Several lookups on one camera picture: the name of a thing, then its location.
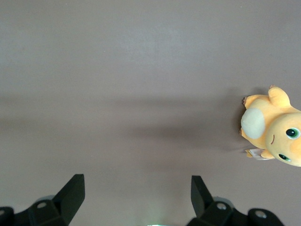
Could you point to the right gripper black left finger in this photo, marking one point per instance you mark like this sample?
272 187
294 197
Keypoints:
58 207

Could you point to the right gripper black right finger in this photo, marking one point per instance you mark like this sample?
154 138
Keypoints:
211 212

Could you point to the orange plush toy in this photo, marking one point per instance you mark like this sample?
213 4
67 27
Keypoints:
277 122

